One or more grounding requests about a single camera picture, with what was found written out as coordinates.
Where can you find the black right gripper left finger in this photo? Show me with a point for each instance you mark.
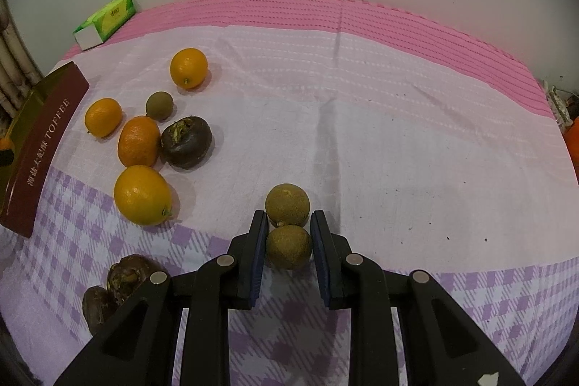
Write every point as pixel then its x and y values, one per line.
pixel 137 345

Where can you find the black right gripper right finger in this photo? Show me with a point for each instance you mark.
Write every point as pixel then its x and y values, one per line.
pixel 402 321

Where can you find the dark brown round fruit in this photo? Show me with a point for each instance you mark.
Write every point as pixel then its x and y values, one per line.
pixel 99 305

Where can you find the cracked dark passion fruit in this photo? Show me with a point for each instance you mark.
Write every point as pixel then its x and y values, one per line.
pixel 125 276

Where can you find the brown longan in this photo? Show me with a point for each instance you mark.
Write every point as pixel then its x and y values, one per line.
pixel 288 247
pixel 287 204

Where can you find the dark orange mandarin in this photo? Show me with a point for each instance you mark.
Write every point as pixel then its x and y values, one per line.
pixel 139 142

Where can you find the dark brown passion fruit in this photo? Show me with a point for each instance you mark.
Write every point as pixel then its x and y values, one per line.
pixel 185 143

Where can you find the large yellow orange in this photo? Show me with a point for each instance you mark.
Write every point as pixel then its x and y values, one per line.
pixel 103 117

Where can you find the green-brown longan with stem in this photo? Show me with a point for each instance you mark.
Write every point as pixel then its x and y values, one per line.
pixel 159 106

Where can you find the small yellow orange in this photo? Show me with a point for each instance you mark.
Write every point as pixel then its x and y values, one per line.
pixel 189 68

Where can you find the pink purple checked tablecloth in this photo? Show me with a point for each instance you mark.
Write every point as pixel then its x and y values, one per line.
pixel 425 147

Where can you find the gold and maroon toffee tin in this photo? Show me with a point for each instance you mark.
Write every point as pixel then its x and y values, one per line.
pixel 36 133

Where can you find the orange plastic bag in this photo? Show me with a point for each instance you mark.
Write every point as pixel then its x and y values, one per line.
pixel 571 139

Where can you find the beige patterned curtain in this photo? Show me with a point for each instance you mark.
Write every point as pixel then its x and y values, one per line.
pixel 18 71

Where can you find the green tissue pack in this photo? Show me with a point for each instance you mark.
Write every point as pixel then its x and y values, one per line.
pixel 101 25

